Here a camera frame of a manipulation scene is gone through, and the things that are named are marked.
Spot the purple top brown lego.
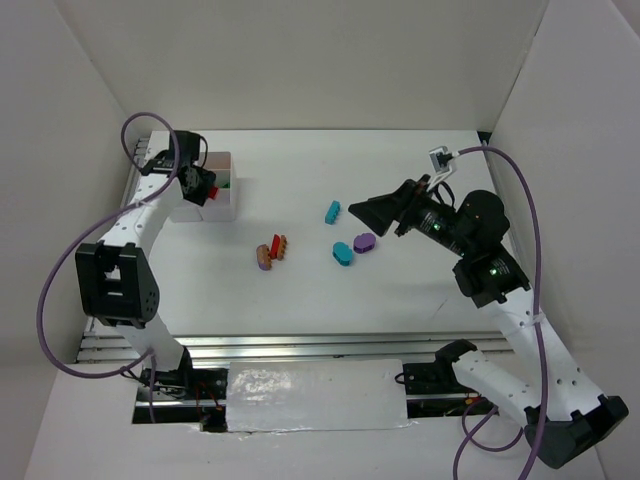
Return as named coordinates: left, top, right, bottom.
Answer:
left=256, top=244, right=272, bottom=271

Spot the red brown lego brick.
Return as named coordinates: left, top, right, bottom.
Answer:
left=269, top=234, right=288, bottom=260

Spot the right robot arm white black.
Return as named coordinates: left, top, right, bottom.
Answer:
left=348, top=178, right=629, bottom=469

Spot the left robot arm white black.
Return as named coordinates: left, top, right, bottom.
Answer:
left=75, top=131, right=216, bottom=397

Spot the purple rounded lego brick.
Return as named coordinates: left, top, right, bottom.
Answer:
left=353, top=232, right=377, bottom=254

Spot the white divided container right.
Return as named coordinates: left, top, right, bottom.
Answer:
left=199, top=151, right=238, bottom=222

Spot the teal long lego brick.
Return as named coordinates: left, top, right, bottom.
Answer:
left=324, top=200, right=341, bottom=225

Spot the teal rounded lego brick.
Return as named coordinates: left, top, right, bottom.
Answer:
left=332, top=242, right=354, bottom=266

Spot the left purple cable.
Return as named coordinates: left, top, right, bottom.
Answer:
left=37, top=113, right=179, bottom=424

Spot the purple cable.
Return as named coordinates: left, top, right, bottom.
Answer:
left=452, top=145, right=546, bottom=480
left=37, top=113, right=179, bottom=424

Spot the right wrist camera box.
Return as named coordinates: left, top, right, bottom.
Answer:
left=429, top=146, right=455, bottom=172

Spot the side aluminium rail right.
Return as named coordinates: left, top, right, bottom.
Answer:
left=485, top=149, right=535, bottom=280

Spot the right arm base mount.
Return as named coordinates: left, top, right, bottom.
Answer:
left=394, top=362, right=492, bottom=419

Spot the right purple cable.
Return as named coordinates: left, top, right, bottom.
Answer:
left=452, top=145, right=546, bottom=480

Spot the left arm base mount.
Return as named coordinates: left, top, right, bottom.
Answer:
left=126, top=368, right=229, bottom=433

